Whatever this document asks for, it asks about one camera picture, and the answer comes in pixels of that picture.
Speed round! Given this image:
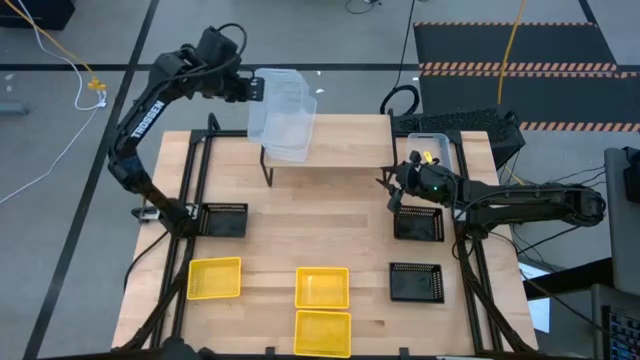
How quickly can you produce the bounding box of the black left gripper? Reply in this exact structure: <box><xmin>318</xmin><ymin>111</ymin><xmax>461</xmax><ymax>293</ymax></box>
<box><xmin>215</xmin><ymin>65</ymin><xmax>265</xmax><ymax>105</ymax></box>

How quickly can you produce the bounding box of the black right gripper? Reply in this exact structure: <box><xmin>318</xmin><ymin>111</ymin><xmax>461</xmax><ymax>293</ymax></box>
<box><xmin>377</xmin><ymin>160</ymin><xmax>454</xmax><ymax>214</ymax></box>

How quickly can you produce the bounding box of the black slotted plastic basket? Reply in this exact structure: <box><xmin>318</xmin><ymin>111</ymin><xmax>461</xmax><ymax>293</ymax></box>
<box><xmin>198</xmin><ymin>202</ymin><xmax>250</xmax><ymax>239</ymax></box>
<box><xmin>388</xmin><ymin>261</ymin><xmax>446</xmax><ymax>305</ymax></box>
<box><xmin>393</xmin><ymin>204</ymin><xmax>446</xmax><ymax>244</ymax></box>

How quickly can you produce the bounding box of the yellow slotted plastic basket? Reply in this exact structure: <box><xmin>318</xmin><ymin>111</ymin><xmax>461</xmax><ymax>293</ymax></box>
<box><xmin>294</xmin><ymin>266</ymin><xmax>351</xmax><ymax>311</ymax></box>
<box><xmin>293</xmin><ymin>309</ymin><xmax>353</xmax><ymax>359</ymax></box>
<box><xmin>186</xmin><ymin>256</ymin><xmax>243</xmax><ymax>302</ymax></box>

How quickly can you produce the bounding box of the wooden shelf with black legs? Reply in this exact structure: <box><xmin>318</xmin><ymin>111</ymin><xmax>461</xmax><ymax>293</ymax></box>
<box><xmin>259</xmin><ymin>113</ymin><xmax>397</xmax><ymax>189</ymax></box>

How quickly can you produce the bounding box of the black perforated case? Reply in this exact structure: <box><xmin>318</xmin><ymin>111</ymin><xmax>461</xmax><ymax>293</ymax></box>
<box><xmin>392</xmin><ymin>108</ymin><xmax>526</xmax><ymax>169</ymax></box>

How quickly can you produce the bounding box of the black silver table clamp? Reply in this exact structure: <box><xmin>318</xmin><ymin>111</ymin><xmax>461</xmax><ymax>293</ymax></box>
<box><xmin>131</xmin><ymin>204</ymin><xmax>164</xmax><ymax>224</ymax></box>

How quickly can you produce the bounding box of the white sheet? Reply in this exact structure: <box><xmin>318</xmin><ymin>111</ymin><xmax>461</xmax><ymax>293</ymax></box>
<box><xmin>519</xmin><ymin>262</ymin><xmax>551</xmax><ymax>334</ymax></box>

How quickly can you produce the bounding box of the black desk edge bar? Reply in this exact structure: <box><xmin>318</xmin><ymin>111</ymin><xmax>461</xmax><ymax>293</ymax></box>
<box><xmin>522</xmin><ymin>257</ymin><xmax>614</xmax><ymax>301</ymax></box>

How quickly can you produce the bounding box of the black hazard striped floor mat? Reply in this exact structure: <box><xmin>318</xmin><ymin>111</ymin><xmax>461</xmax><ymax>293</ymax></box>
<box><xmin>413</xmin><ymin>21</ymin><xmax>640</xmax><ymax>134</ymax></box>

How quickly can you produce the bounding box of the grey cabinet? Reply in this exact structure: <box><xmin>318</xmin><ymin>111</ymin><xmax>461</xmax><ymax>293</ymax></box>
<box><xmin>603</xmin><ymin>146</ymin><xmax>640</xmax><ymax>296</ymax></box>

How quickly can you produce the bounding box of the black box on floor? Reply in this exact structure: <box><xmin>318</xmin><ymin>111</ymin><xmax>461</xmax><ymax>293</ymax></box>
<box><xmin>0</xmin><ymin>0</ymin><xmax>76</xmax><ymax>30</ymax></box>

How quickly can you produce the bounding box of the black device on cabinet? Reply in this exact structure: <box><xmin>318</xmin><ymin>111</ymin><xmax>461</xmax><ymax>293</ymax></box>
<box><xmin>622</xmin><ymin>148</ymin><xmax>640</xmax><ymax>204</ymax></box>

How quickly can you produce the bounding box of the grey desk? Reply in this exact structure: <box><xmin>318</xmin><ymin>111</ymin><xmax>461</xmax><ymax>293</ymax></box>
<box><xmin>589</xmin><ymin>282</ymin><xmax>640</xmax><ymax>360</ymax></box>

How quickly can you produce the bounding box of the backlit keyboard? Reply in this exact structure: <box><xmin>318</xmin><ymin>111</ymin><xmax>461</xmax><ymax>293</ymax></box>
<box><xmin>602</xmin><ymin>305</ymin><xmax>640</xmax><ymax>360</ymax></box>

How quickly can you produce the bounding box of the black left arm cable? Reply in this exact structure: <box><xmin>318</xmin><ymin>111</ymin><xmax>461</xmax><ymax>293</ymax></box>
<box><xmin>218</xmin><ymin>22</ymin><xmax>250</xmax><ymax>69</ymax></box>

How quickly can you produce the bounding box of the thick black looped floor cable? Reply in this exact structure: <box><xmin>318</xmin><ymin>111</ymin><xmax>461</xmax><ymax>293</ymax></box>
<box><xmin>378</xmin><ymin>0</ymin><xmax>422</xmax><ymax>117</ymax></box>

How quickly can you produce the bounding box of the yellow cable with yellow plug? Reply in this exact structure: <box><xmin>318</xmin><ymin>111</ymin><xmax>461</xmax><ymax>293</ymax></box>
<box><xmin>2</xmin><ymin>0</ymin><xmax>108</xmax><ymax>92</ymax></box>

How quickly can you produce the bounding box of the yellow floor cable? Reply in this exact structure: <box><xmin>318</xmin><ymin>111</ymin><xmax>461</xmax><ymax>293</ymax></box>
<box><xmin>497</xmin><ymin>0</ymin><xmax>529</xmax><ymax>105</ymax></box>

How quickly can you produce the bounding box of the white floor cable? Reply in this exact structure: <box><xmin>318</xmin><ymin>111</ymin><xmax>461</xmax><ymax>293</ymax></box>
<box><xmin>0</xmin><ymin>0</ymin><xmax>109</xmax><ymax>204</ymax></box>

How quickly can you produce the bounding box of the black cable from left base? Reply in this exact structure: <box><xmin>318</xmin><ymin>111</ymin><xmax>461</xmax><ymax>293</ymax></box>
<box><xmin>123</xmin><ymin>229</ymin><xmax>171</xmax><ymax>292</ymax></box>

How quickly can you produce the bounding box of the black metal table frame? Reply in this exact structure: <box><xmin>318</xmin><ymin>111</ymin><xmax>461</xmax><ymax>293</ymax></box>
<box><xmin>119</xmin><ymin>113</ymin><xmax>539</xmax><ymax>360</ymax></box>

